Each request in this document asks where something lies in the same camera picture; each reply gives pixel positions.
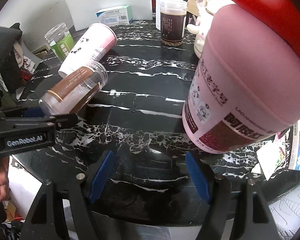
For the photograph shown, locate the blue white booklet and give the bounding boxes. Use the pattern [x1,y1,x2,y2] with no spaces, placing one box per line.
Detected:
[288,119,300,171]

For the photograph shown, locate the clear jar brown label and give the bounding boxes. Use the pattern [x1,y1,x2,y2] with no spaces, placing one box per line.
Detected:
[39,61,108,115]

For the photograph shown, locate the cream cartoon kettle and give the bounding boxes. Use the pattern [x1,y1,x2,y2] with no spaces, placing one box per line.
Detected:
[187,0,234,57]

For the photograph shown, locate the dark clothes pile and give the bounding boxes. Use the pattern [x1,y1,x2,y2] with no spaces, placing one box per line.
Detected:
[0,23,24,107]

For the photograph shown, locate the dark label jar with beans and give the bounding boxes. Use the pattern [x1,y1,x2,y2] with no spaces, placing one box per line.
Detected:
[160,0,187,47]

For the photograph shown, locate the person's left hand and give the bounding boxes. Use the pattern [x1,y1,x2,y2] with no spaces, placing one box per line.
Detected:
[0,157,11,205]

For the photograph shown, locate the white blue medicine box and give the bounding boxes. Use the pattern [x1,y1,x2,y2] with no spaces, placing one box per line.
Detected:
[96,5,132,26]

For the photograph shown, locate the large pink red-lid jar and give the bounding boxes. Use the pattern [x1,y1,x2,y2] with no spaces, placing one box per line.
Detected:
[182,0,300,154]

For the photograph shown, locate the clear jar green label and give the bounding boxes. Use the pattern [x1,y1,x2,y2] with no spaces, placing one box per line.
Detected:
[44,22,75,61]

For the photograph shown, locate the white paper card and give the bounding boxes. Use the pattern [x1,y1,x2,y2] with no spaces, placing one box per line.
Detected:
[251,139,286,180]

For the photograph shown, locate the pink panda paper cup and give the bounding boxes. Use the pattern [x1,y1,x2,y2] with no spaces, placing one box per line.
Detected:
[58,23,117,78]

